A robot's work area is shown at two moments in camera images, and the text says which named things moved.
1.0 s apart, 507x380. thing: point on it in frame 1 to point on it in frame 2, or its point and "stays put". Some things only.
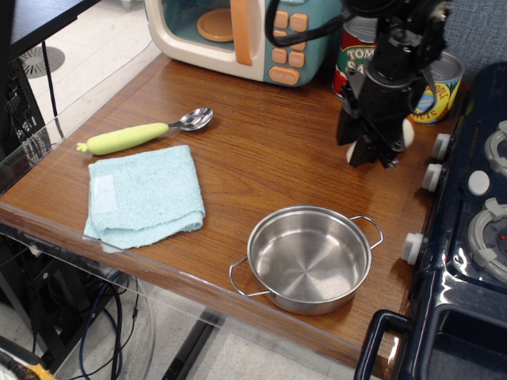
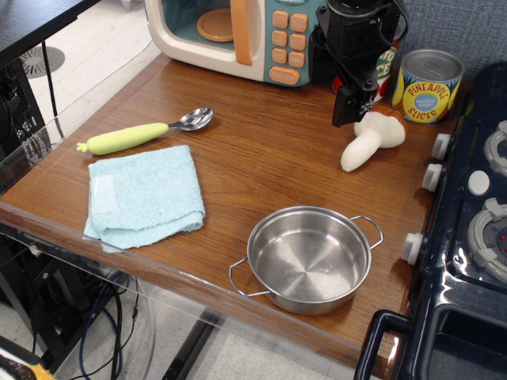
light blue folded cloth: [139, 199] stays put
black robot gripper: [374, 102] to [360, 30]
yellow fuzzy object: [40, 372] stays put
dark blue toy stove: [454, 320] stays put
